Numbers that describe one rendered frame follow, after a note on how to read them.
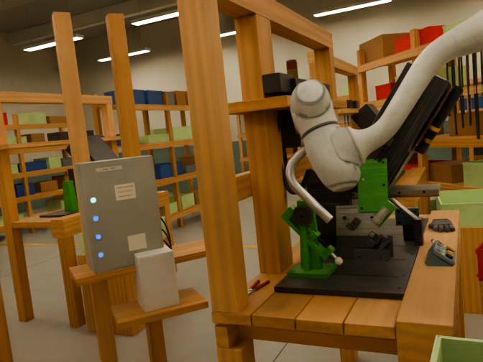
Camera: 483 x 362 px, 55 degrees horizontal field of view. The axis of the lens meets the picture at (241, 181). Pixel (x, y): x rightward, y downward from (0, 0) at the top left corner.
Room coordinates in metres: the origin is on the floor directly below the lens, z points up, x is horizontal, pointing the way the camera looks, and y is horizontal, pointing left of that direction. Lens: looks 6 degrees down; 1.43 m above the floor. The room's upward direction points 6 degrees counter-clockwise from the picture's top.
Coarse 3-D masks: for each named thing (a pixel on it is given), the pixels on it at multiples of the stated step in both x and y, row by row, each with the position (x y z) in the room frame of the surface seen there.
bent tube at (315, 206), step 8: (296, 152) 1.55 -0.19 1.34; (304, 152) 1.54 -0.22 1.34; (296, 160) 1.54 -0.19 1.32; (288, 168) 1.53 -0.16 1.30; (288, 176) 1.52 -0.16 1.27; (288, 184) 1.52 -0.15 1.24; (296, 184) 1.51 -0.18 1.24; (296, 192) 1.51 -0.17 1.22; (304, 192) 1.50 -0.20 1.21; (304, 200) 1.50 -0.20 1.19; (312, 200) 1.48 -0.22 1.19; (312, 208) 1.48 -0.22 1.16; (320, 208) 1.47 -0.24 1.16; (320, 216) 1.47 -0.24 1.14; (328, 216) 1.46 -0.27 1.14
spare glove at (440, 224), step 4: (436, 220) 2.17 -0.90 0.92; (440, 220) 2.15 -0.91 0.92; (444, 220) 2.14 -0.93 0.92; (448, 220) 2.13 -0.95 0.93; (428, 224) 2.11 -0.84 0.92; (432, 224) 2.10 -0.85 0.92; (436, 224) 2.08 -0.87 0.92; (440, 224) 2.08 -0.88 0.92; (444, 224) 2.07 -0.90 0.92; (448, 224) 2.07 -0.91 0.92; (452, 224) 2.07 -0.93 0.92; (436, 228) 2.03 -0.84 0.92; (440, 228) 2.01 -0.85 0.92; (444, 228) 2.02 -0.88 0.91; (448, 228) 2.00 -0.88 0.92; (452, 228) 2.00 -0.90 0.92
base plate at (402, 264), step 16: (384, 224) 2.29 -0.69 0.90; (400, 240) 1.96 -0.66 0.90; (352, 256) 1.79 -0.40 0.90; (400, 256) 1.72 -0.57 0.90; (336, 272) 1.61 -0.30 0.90; (352, 272) 1.59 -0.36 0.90; (368, 272) 1.58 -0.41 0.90; (384, 272) 1.56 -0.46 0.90; (400, 272) 1.54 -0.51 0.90; (288, 288) 1.51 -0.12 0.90; (304, 288) 1.49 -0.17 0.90; (320, 288) 1.47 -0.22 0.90; (336, 288) 1.45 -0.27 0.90; (352, 288) 1.44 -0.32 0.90; (368, 288) 1.42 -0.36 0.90; (384, 288) 1.41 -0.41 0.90; (400, 288) 1.39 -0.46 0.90
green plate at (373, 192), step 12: (360, 168) 1.84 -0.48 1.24; (372, 168) 1.82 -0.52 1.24; (384, 168) 1.80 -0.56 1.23; (360, 180) 1.83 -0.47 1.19; (372, 180) 1.81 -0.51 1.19; (384, 180) 1.79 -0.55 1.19; (360, 192) 1.82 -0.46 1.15; (372, 192) 1.80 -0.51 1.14; (384, 192) 1.78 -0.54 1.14; (360, 204) 1.81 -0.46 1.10; (372, 204) 1.79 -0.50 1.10
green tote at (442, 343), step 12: (444, 336) 0.93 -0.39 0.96; (444, 348) 0.93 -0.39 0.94; (456, 348) 0.92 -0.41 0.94; (468, 348) 0.91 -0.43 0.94; (480, 348) 0.89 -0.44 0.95; (432, 360) 0.85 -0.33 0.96; (444, 360) 0.93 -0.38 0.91; (456, 360) 0.92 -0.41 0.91; (468, 360) 0.91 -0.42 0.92; (480, 360) 0.90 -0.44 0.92
